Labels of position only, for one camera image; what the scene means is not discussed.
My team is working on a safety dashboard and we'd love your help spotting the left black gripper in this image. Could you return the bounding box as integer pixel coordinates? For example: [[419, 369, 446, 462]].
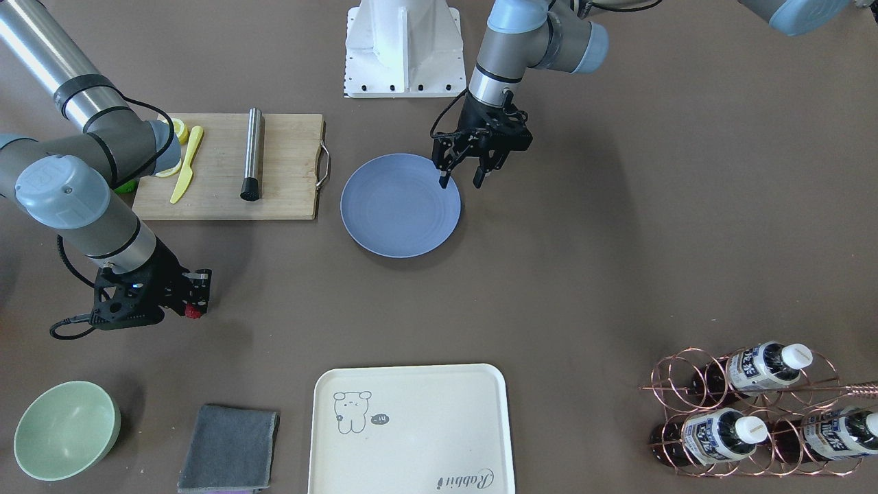
[[431, 93, 533, 189]]

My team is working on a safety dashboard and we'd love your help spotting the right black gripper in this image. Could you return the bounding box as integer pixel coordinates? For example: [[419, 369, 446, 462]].
[[91, 240, 211, 329]]

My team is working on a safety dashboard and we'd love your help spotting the red strawberry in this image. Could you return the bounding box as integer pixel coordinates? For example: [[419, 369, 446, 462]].
[[184, 303, 204, 319]]

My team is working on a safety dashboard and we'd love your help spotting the blue round plate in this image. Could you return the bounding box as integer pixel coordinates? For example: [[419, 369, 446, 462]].
[[340, 153, 463, 259]]

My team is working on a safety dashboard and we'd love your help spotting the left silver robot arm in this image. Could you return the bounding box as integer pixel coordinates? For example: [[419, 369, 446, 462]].
[[431, 1, 656, 188]]

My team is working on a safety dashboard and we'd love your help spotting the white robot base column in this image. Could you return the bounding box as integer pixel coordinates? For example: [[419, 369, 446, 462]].
[[343, 1, 466, 98]]

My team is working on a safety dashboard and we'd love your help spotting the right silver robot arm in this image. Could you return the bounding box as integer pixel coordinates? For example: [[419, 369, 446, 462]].
[[1, 1, 211, 340]]

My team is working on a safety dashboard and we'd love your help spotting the green lime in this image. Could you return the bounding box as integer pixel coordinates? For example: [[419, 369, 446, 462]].
[[114, 179, 139, 194]]

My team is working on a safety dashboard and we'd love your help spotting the lemon half slice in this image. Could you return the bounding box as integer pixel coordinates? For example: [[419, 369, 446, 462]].
[[171, 117, 189, 145], [154, 159, 182, 178]]

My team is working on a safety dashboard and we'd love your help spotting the mint green bowl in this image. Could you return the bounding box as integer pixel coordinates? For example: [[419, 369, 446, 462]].
[[14, 381, 121, 482]]

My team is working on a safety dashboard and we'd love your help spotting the steel muddler black tip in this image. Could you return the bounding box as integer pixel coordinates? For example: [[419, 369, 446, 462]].
[[239, 107, 264, 201]]

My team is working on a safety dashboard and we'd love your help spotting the wooden cutting board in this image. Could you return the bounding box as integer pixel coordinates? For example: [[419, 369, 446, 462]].
[[132, 113, 325, 221]]

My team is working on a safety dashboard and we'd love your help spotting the yellow plastic knife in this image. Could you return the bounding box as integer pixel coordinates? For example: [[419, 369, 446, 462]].
[[169, 126, 204, 204]]

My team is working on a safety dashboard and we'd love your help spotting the grey folded cloth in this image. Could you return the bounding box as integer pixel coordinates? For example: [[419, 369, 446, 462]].
[[178, 404, 277, 493]]

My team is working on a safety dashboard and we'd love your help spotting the cream rabbit tray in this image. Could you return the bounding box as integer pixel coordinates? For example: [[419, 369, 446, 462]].
[[308, 363, 517, 493]]

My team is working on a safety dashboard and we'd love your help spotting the tea bottle white cap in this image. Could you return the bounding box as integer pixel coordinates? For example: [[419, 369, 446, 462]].
[[689, 341, 814, 405]]

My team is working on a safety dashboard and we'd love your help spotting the copper wire bottle rack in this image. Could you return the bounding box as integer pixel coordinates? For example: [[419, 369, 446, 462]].
[[641, 348, 878, 478]]

